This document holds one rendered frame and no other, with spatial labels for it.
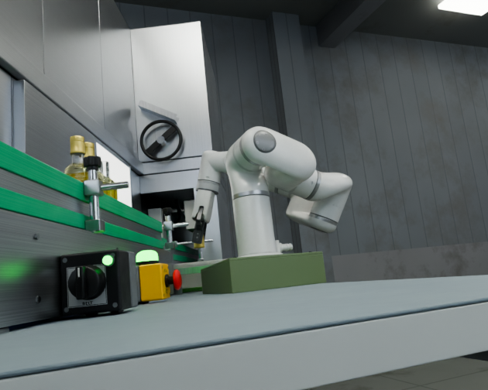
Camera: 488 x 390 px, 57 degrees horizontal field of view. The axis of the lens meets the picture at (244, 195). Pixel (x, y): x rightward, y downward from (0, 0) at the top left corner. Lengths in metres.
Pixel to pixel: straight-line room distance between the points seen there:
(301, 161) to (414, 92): 4.68
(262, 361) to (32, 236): 0.39
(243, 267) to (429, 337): 0.70
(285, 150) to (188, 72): 1.42
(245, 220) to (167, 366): 0.86
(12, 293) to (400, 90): 5.29
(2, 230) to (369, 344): 0.39
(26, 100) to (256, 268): 0.71
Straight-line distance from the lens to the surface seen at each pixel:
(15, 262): 0.56
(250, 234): 1.09
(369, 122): 5.17
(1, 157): 0.59
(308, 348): 0.28
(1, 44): 1.25
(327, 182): 1.22
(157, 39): 2.57
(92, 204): 0.80
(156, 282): 0.90
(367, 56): 5.52
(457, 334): 0.34
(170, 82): 2.44
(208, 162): 1.47
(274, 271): 1.02
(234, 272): 0.98
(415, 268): 5.12
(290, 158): 1.09
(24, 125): 1.24
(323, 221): 1.28
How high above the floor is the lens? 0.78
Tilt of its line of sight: 10 degrees up
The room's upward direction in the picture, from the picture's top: 6 degrees counter-clockwise
